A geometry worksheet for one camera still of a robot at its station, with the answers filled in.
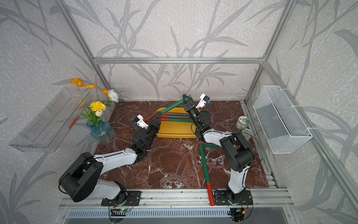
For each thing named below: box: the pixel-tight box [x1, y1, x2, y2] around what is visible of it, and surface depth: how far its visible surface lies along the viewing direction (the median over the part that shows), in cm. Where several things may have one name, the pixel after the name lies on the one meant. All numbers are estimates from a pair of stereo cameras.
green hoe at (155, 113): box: [143, 94, 192, 124], surface depth 79 cm
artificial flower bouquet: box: [70, 78, 119, 128], surface depth 84 cm
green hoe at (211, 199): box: [199, 144, 222, 207], surface depth 81 cm
